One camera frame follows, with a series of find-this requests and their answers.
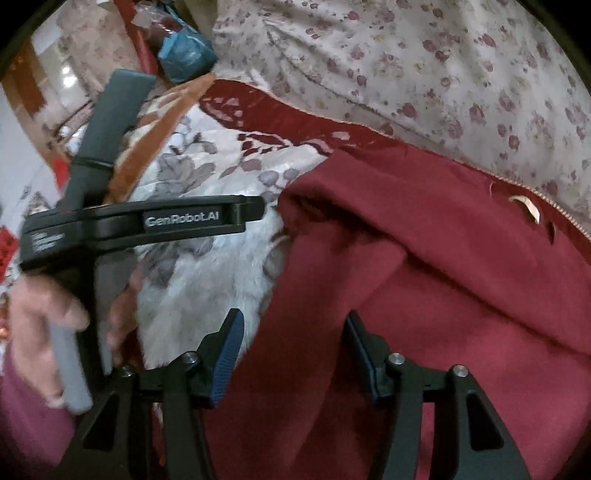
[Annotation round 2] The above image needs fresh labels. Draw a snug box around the white floral plush blanket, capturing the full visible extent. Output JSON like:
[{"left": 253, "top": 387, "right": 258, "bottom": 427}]
[{"left": 106, "top": 74, "right": 416, "bottom": 370}]

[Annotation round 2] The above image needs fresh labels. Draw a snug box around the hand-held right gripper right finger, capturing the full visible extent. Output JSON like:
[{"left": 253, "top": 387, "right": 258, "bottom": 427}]
[{"left": 345, "top": 310, "right": 532, "bottom": 480}]

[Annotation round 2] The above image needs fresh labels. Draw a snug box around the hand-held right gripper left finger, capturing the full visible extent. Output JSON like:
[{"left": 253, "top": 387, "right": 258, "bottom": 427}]
[{"left": 60, "top": 308, "right": 245, "bottom": 480}]

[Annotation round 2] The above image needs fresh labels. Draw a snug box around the cream floral bed sheet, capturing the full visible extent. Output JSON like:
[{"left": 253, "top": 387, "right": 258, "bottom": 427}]
[{"left": 208, "top": 0, "right": 591, "bottom": 222}]

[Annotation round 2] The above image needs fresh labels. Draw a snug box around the blue plastic bag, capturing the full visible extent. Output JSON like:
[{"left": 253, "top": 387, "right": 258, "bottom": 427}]
[{"left": 157, "top": 28, "right": 218, "bottom": 84}]

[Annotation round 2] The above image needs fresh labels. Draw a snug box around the person's left hand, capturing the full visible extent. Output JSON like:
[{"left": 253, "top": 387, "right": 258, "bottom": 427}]
[{"left": 8, "top": 277, "right": 139, "bottom": 409}]

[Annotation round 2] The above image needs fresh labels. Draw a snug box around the person's left forearm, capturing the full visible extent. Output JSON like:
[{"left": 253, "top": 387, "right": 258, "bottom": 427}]
[{"left": 0, "top": 351, "right": 77, "bottom": 468}]

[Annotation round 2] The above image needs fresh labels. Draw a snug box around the dark red garment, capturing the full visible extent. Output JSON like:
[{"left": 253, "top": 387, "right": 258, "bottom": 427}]
[{"left": 148, "top": 145, "right": 591, "bottom": 480}]

